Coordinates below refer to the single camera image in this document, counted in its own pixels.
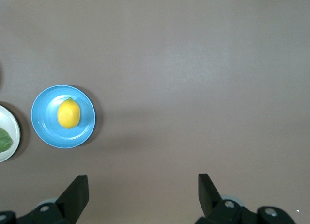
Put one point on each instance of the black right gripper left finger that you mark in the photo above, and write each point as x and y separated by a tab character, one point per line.
70	199

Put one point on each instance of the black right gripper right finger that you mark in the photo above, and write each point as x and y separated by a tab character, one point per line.
210	202

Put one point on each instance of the yellow lemon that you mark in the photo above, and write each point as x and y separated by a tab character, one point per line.
68	115

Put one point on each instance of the green lettuce leaf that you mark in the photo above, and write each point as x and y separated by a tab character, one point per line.
4	141

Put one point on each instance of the blue plate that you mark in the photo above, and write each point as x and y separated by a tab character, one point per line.
43	127

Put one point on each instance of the beige plate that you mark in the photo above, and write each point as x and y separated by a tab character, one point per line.
9	119

